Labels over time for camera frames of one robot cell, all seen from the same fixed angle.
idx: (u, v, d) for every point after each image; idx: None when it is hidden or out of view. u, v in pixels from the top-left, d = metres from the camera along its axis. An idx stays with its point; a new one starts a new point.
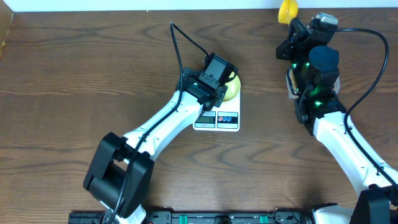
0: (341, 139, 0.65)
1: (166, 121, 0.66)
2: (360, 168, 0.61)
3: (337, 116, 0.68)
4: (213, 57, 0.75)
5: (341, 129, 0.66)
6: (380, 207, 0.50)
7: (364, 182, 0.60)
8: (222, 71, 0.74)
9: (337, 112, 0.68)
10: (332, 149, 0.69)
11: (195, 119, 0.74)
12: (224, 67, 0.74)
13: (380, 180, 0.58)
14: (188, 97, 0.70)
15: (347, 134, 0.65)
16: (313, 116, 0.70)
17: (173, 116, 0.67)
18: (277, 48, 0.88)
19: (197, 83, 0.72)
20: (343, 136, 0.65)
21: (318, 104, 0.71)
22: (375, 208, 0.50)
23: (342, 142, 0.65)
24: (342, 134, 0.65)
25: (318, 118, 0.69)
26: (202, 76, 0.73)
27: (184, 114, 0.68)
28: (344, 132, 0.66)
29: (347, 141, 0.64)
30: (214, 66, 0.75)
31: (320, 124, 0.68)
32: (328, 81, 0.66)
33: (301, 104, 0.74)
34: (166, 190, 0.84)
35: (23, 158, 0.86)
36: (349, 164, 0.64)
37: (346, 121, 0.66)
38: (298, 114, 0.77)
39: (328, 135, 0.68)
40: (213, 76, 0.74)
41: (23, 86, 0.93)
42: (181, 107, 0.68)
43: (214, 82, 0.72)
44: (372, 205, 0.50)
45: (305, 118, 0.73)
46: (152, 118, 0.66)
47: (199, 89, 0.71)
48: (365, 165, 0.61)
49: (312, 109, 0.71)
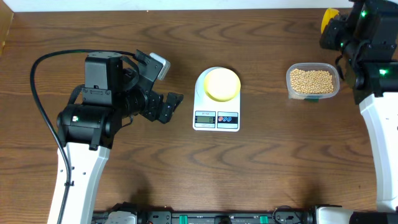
0: (390, 135, 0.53)
1: (68, 205, 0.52)
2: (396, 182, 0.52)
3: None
4: (86, 61, 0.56)
5: (395, 121, 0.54)
6: None
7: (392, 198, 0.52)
8: (105, 72, 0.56)
9: None
10: (372, 140, 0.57)
11: (106, 160, 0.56)
12: (106, 66, 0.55)
13: None
14: (76, 158, 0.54)
15: None
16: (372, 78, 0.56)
17: (72, 195, 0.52)
18: (322, 40, 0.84)
19: (81, 111, 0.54)
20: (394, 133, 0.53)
21: (382, 71, 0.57)
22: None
23: (389, 138, 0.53)
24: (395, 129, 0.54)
25: (374, 96, 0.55)
26: (86, 93, 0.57)
27: (83, 180, 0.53)
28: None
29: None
30: (92, 72, 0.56)
31: (372, 105, 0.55)
32: (388, 29, 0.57)
33: (354, 67, 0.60)
34: (166, 190, 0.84)
35: (23, 158, 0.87)
36: (384, 165, 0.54)
37: None
38: (350, 81, 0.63)
39: (374, 122, 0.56)
40: (99, 86, 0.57)
41: (24, 86, 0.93)
42: (74, 175, 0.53)
43: (104, 93, 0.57)
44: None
45: (359, 82, 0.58)
46: (50, 217, 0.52)
47: (86, 116, 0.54)
48: None
49: (373, 71, 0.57)
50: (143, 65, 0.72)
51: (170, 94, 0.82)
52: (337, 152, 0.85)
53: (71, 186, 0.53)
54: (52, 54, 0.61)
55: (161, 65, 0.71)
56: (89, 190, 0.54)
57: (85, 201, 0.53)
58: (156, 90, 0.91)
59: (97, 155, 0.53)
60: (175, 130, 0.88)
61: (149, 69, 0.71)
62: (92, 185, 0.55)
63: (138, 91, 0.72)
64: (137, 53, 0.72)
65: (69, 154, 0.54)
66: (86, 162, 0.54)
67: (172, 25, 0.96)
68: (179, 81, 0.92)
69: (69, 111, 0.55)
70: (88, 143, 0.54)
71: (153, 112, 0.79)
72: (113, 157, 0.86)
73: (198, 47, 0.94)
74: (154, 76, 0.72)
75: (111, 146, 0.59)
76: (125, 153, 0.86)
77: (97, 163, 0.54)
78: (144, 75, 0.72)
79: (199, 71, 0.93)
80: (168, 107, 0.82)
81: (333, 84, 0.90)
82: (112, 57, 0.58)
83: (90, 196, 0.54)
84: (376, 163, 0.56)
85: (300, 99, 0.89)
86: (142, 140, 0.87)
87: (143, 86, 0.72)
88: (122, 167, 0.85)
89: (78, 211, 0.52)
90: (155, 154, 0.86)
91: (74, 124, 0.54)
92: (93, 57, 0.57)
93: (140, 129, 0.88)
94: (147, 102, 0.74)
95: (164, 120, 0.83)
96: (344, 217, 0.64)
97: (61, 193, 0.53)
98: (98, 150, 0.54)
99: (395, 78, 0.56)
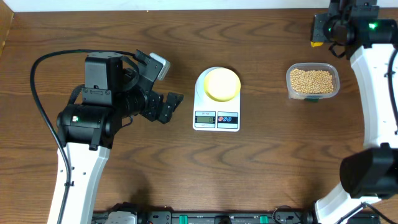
0: (378, 80, 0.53)
1: (67, 205, 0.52)
2: (382, 122, 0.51)
3: (385, 53, 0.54)
4: (86, 61, 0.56)
5: (382, 70, 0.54)
6: (382, 165, 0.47)
7: (377, 136, 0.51)
8: (105, 72, 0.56)
9: (387, 46, 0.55)
10: (362, 89, 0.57)
11: (106, 160, 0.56)
12: (106, 66, 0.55)
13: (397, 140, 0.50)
14: (76, 158, 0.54)
15: (387, 77, 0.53)
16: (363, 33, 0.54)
17: (72, 195, 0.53)
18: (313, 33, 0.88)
19: (81, 111, 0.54)
20: (381, 79, 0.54)
21: (370, 25, 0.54)
22: (375, 163, 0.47)
23: (377, 84, 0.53)
24: (382, 77, 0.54)
25: (364, 48, 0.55)
26: (86, 93, 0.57)
27: (83, 180, 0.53)
28: (384, 74, 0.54)
29: (384, 86, 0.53)
30: (92, 73, 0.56)
31: (363, 55, 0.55)
32: None
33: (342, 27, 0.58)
34: (166, 190, 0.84)
35: (22, 158, 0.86)
36: (371, 112, 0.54)
37: (392, 61, 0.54)
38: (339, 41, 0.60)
39: (364, 72, 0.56)
40: (99, 85, 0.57)
41: (24, 86, 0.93)
42: (74, 175, 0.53)
43: (104, 93, 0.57)
44: (375, 161, 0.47)
45: (350, 37, 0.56)
46: (51, 216, 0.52)
47: (86, 116, 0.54)
48: (388, 119, 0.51)
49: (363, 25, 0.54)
50: (143, 65, 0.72)
51: (170, 94, 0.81)
52: (337, 152, 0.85)
53: (71, 186, 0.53)
54: (53, 54, 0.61)
55: (161, 65, 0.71)
56: (89, 189, 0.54)
57: (85, 201, 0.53)
58: (156, 90, 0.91)
59: (97, 155, 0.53)
60: (175, 130, 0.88)
61: (149, 69, 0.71)
62: (92, 185, 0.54)
63: (138, 91, 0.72)
64: (137, 53, 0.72)
65: (69, 154, 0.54)
66: (86, 163, 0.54)
67: (172, 25, 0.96)
68: (180, 81, 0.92)
69: (69, 111, 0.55)
70: (89, 143, 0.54)
71: (153, 112, 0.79)
72: (113, 157, 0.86)
73: (198, 46, 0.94)
74: (154, 76, 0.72)
75: (111, 146, 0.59)
76: (125, 153, 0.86)
77: (97, 163, 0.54)
78: (144, 75, 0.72)
79: (199, 71, 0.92)
80: (168, 107, 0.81)
81: (333, 84, 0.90)
82: (112, 57, 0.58)
83: (89, 196, 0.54)
84: (365, 111, 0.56)
85: (300, 99, 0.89)
86: (142, 140, 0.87)
87: (143, 86, 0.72)
88: (122, 167, 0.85)
89: (78, 210, 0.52)
90: (155, 154, 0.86)
91: (73, 124, 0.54)
92: (93, 57, 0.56)
93: (140, 129, 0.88)
94: (147, 102, 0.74)
95: (164, 120, 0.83)
96: (337, 186, 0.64)
97: (61, 193, 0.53)
98: (98, 150, 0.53)
99: (383, 31, 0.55)
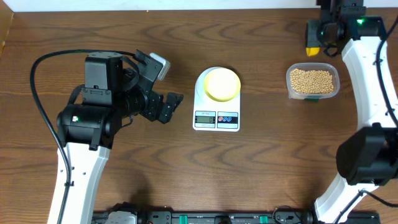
0: (367, 68, 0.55)
1: (67, 204, 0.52)
2: (372, 105, 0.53)
3: (373, 43, 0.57)
4: (86, 61, 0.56)
5: (371, 58, 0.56)
6: (374, 145, 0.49)
7: (369, 119, 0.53)
8: (105, 73, 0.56)
9: (375, 38, 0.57)
10: (354, 78, 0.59)
11: (106, 159, 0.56)
12: (106, 66, 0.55)
13: (388, 120, 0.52)
14: (76, 158, 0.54)
15: (375, 65, 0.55)
16: (350, 28, 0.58)
17: (72, 194, 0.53)
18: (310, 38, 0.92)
19: (81, 111, 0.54)
20: (370, 67, 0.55)
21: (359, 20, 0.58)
22: (368, 142, 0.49)
23: (367, 72, 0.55)
24: (371, 65, 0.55)
25: (353, 40, 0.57)
26: (86, 92, 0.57)
27: (83, 180, 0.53)
28: (373, 62, 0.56)
29: (374, 73, 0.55)
30: (92, 73, 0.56)
31: (352, 46, 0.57)
32: None
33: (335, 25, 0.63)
34: (165, 190, 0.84)
35: (23, 158, 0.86)
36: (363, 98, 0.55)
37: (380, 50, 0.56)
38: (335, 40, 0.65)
39: (354, 62, 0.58)
40: (99, 85, 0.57)
41: (24, 86, 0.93)
42: (74, 175, 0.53)
43: (104, 93, 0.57)
44: (367, 140, 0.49)
45: (340, 33, 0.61)
46: (51, 216, 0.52)
47: (86, 116, 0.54)
48: (379, 102, 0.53)
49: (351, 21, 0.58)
50: (143, 65, 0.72)
51: (170, 94, 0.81)
52: None
53: (71, 186, 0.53)
54: (53, 53, 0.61)
55: (161, 65, 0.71)
56: (89, 189, 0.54)
57: (85, 200, 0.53)
58: (156, 89, 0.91)
59: (97, 155, 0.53)
60: (175, 130, 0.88)
61: (149, 69, 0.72)
62: (92, 185, 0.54)
63: (138, 91, 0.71)
64: (137, 53, 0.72)
65: (69, 154, 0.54)
66: (86, 163, 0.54)
67: (172, 25, 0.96)
68: (180, 81, 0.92)
69: (69, 111, 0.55)
70: (89, 143, 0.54)
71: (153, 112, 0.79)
72: (113, 157, 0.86)
73: (198, 47, 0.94)
74: (154, 76, 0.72)
75: (111, 146, 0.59)
76: (125, 153, 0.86)
77: (97, 163, 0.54)
78: (144, 76, 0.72)
79: (199, 71, 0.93)
80: (168, 107, 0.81)
81: (333, 84, 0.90)
82: (112, 57, 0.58)
83: (90, 195, 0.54)
84: (357, 98, 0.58)
85: (300, 99, 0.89)
86: (142, 140, 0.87)
87: (143, 86, 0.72)
88: (122, 167, 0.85)
89: (78, 210, 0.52)
90: (155, 154, 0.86)
91: (74, 124, 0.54)
92: (94, 57, 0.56)
93: (140, 129, 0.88)
94: (147, 101, 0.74)
95: (164, 120, 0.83)
96: (336, 179, 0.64)
97: (61, 193, 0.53)
98: (98, 150, 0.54)
99: (370, 25, 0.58)
